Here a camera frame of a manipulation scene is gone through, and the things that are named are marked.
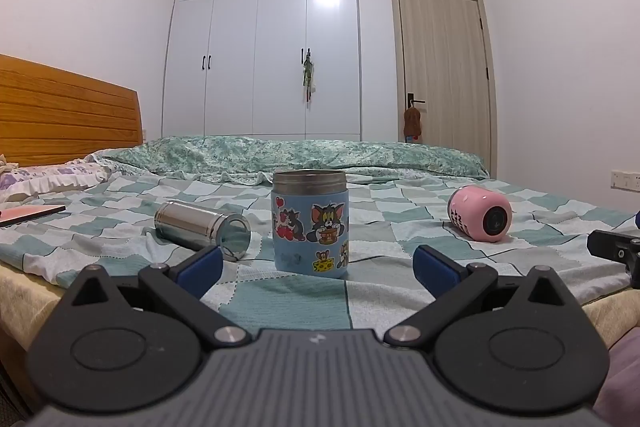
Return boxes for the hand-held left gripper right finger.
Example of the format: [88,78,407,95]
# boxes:
[383,244,577,351]

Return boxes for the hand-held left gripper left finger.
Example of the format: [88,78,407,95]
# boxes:
[59,245,252,351]

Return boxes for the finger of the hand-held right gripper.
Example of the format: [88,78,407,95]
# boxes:
[586,229,640,291]

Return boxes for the stainless steel cup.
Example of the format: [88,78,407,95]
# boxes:
[154,200,252,262]

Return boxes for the pink cup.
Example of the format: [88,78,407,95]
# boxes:
[447,185,514,243]

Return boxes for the blue cartoon sticker cup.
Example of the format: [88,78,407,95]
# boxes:
[271,169,350,279]

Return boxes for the green checked bedsheet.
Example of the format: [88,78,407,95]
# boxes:
[0,167,640,333]

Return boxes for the purple cloth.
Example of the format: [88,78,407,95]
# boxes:
[606,326,640,410]

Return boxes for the green floral blanket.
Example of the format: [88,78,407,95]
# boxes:
[102,135,489,184]

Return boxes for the purple floral pillow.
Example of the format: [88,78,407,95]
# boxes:
[0,154,119,202]

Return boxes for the beige mattress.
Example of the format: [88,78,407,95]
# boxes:
[0,257,640,360]

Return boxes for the pink flat book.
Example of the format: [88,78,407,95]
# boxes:
[0,204,67,229]

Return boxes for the light wooden door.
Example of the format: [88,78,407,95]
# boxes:
[389,0,499,180]

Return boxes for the wooden headboard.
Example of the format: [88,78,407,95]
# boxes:
[0,54,144,168]

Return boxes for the green hanging ornament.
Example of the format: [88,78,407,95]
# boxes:
[301,49,319,106]

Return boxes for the white wardrobe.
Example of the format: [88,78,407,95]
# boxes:
[160,0,364,142]

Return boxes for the wall socket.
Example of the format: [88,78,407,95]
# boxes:
[609,169,640,193]

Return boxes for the brown bag on handle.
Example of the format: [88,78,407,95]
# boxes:
[402,104,424,144]

